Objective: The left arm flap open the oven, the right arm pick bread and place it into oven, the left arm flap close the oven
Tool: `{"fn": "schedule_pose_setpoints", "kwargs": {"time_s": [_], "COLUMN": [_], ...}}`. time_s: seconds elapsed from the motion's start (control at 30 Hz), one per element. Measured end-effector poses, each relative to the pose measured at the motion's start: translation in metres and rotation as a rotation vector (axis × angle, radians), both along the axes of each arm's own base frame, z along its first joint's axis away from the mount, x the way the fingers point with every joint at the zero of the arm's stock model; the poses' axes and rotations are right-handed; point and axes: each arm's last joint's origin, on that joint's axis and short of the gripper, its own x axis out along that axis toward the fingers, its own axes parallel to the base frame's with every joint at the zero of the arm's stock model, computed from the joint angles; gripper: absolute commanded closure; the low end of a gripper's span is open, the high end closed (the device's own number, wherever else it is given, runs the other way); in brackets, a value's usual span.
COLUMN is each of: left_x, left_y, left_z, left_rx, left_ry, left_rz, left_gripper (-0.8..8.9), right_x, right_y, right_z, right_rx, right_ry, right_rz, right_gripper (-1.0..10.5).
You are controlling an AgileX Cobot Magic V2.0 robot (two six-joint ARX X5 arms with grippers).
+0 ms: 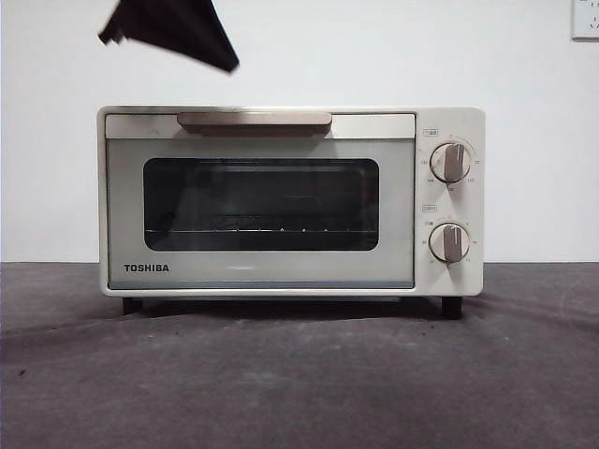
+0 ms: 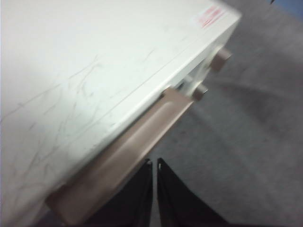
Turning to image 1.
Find metal wire oven rack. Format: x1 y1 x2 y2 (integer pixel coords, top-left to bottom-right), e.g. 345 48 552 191
144 226 376 235

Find white wall socket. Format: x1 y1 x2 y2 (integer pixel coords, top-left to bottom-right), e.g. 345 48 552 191
571 0 599 41

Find glass oven door with handle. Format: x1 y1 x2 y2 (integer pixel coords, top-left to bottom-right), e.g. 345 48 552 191
104 110 417 291

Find cream white toaster oven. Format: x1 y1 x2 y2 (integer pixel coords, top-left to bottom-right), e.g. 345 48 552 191
96 105 487 321

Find beige oven knob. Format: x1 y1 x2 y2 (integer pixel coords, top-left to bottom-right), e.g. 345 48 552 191
429 141 474 184
429 223 472 264

